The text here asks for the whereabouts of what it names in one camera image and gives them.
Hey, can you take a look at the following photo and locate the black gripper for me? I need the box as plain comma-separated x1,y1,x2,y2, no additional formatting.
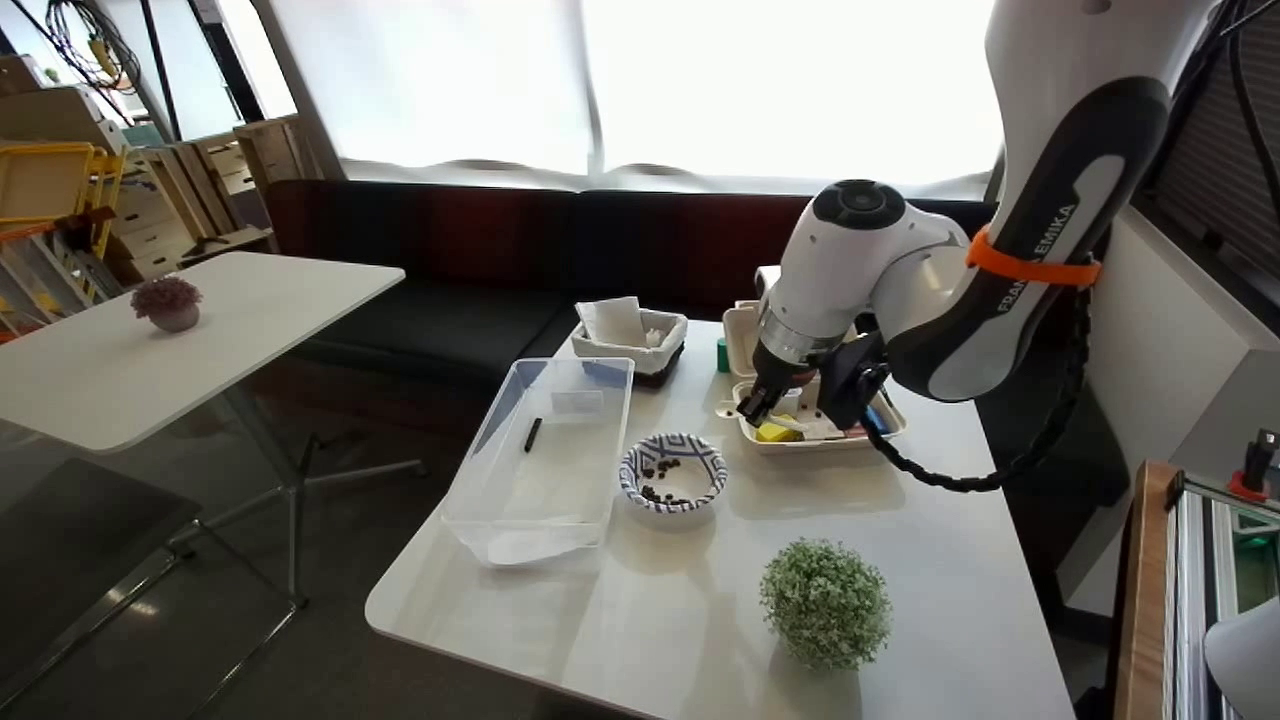
737,333,883,432

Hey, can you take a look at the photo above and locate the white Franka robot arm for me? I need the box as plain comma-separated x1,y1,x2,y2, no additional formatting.
737,0,1216,436

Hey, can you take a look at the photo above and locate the beige clamshell food pack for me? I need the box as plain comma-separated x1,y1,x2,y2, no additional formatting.
718,299,863,451

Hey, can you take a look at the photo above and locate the blue patterned bowl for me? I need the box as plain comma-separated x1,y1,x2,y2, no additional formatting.
615,432,727,521

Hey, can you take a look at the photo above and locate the white folding table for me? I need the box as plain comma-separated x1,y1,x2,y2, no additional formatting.
364,321,1073,720

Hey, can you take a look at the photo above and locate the small green potted plant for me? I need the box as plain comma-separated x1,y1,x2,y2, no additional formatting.
758,542,888,672

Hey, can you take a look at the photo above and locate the black white napkin tray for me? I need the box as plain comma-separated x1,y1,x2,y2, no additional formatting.
572,297,688,375

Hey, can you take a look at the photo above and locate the clear plastic bin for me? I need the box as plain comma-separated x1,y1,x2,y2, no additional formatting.
442,353,632,570

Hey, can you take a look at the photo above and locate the dark sofa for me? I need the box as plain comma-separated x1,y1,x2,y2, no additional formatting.
266,182,805,385

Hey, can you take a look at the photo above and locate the orange black clamp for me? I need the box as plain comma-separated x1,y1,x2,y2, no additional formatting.
1170,429,1280,511

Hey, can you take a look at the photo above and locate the small dark pot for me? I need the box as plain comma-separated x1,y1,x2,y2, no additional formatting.
133,275,200,333

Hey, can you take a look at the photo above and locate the white side table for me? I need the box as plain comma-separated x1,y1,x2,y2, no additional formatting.
0,250,413,672

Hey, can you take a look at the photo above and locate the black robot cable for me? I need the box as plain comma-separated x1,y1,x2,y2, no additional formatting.
855,317,1094,497

